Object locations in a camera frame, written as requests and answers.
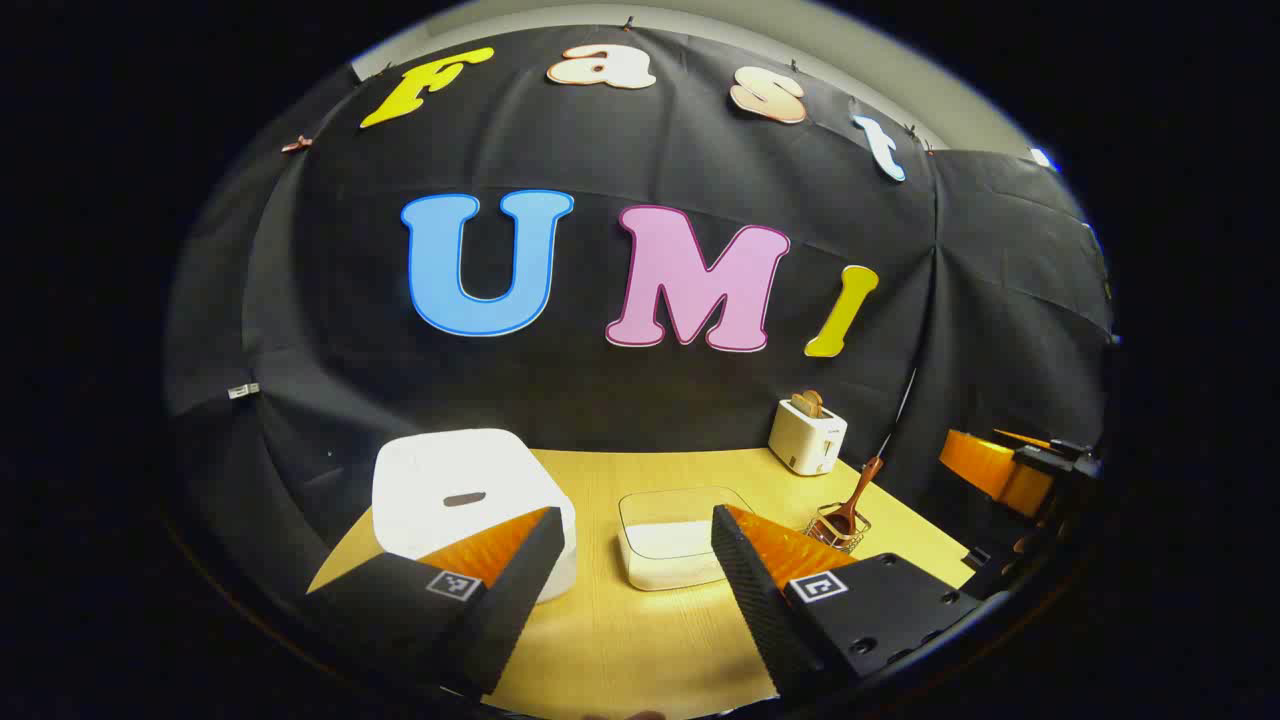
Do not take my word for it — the black backdrop cloth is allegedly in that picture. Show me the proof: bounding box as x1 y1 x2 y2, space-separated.
165 25 1116 601

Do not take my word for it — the wire chopstick holder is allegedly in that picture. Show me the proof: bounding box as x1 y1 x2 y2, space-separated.
803 503 872 554

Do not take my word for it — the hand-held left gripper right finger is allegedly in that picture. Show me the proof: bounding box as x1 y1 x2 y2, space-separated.
710 504 986 701

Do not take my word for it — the white toaster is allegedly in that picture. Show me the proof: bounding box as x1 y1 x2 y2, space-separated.
768 398 849 477

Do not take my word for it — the brown wooden spoon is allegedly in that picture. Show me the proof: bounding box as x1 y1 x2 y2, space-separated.
822 456 885 536

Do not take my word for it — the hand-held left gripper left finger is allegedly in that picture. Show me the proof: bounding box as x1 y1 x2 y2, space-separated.
300 506 567 699

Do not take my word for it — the black power cable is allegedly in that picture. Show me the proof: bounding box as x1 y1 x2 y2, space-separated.
878 368 917 459

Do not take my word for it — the white rice cooker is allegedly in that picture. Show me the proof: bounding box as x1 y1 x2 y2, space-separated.
372 428 578 604

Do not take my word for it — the clear plastic rice container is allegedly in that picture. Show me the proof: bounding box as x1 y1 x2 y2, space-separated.
617 487 756 592

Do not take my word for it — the white rice heap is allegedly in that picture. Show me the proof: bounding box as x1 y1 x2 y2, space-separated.
625 520 726 589

